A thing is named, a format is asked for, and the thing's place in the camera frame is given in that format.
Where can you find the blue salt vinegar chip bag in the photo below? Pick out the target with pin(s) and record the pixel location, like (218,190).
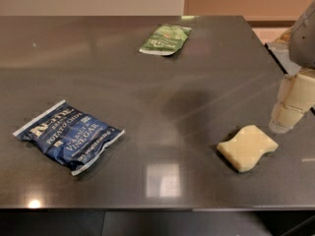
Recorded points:
(69,136)

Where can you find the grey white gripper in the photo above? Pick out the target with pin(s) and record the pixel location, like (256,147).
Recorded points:
(303,44)

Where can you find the green jalapeno chip bag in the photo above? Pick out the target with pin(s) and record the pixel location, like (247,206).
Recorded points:
(166,40)

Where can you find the yellow sponge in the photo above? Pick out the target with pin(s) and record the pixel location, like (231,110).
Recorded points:
(246,148)

